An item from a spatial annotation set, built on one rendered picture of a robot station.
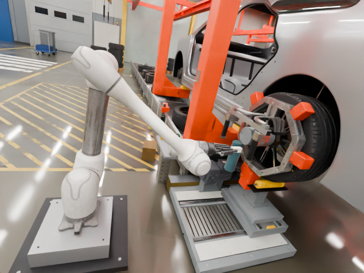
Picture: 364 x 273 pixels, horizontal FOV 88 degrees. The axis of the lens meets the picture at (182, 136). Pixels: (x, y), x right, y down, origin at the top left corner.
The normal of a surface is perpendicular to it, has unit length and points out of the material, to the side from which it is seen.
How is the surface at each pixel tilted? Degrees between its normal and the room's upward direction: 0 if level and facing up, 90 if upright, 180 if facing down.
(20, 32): 90
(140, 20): 90
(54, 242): 1
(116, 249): 0
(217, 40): 90
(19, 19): 90
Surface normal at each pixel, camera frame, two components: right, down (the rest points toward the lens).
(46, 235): 0.17, -0.90
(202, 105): 0.29, 0.44
